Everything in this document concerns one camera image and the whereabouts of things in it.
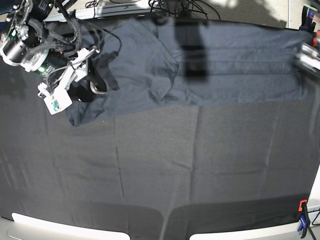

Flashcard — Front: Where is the blue clamp top right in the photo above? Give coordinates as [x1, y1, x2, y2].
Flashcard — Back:
[298, 5, 318, 33]

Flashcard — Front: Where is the dark navy t-shirt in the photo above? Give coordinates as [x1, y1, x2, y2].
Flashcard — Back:
[66, 18, 312, 127]

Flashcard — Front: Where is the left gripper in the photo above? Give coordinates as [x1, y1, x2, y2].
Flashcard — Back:
[295, 43, 320, 74]

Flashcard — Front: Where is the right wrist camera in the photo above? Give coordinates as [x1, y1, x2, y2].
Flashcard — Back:
[43, 88, 73, 115]

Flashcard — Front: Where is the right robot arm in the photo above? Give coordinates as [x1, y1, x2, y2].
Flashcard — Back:
[0, 0, 107, 102]

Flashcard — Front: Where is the orange clamp far right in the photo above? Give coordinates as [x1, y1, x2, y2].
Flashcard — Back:
[312, 30, 320, 49]

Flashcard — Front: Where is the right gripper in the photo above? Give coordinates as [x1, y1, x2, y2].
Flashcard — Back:
[37, 48, 108, 102]

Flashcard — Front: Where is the orange blue clamp near right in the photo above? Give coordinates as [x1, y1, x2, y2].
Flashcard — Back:
[297, 199, 317, 240]

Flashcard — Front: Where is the black table cloth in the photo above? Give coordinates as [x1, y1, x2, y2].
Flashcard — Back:
[0, 62, 320, 240]

